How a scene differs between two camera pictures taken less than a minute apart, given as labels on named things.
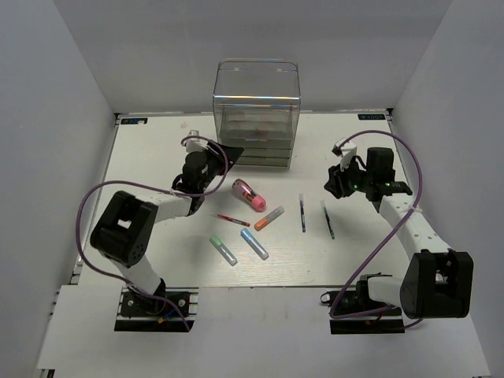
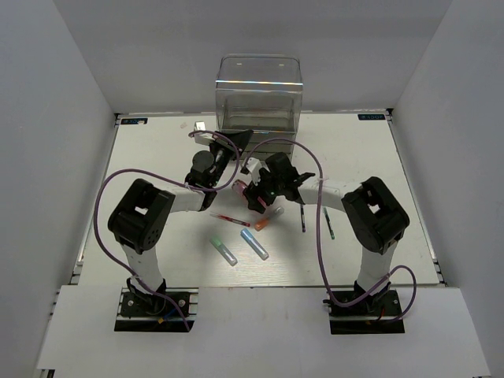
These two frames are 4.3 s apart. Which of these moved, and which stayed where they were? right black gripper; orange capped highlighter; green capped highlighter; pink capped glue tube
Moved: right black gripper
Stayed: pink capped glue tube; green capped highlighter; orange capped highlighter
